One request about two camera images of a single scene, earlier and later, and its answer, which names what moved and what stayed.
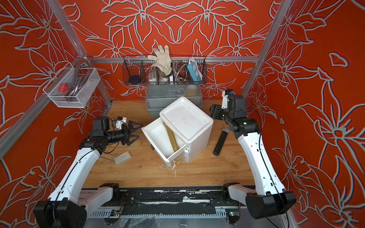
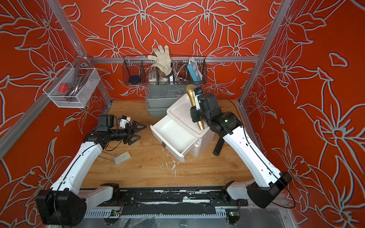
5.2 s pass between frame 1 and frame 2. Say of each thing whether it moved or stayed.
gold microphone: moved
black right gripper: moved
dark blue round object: stayed
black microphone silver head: stayed
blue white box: stayed
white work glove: stayed
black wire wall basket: stayed
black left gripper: stayed
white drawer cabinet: moved
